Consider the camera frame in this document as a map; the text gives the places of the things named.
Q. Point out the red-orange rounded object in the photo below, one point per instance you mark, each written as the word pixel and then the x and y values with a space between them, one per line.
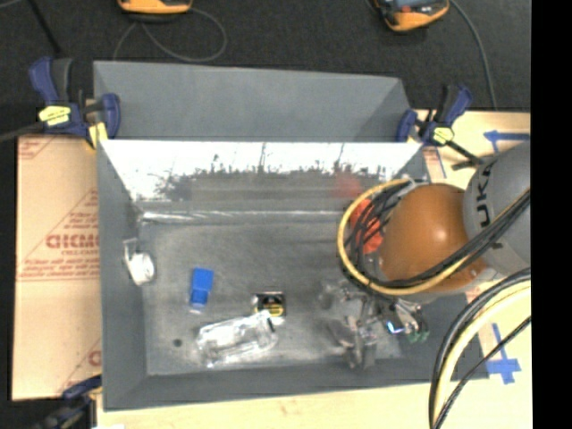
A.
pixel 367 235

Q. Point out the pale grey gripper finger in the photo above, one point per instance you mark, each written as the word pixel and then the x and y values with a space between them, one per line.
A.
pixel 354 345
pixel 370 351

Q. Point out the white tape roll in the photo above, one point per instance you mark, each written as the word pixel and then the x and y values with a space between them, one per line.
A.
pixel 140 263

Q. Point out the grey metal bin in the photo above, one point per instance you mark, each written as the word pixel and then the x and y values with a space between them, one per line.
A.
pixel 250 257

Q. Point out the blue small bottle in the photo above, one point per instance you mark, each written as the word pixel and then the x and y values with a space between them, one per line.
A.
pixel 201 286

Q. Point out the brown cardboard board, red print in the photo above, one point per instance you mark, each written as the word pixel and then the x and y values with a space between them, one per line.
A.
pixel 53 257

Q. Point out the black and yellow tape measure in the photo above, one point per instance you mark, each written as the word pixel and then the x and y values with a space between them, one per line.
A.
pixel 270 305

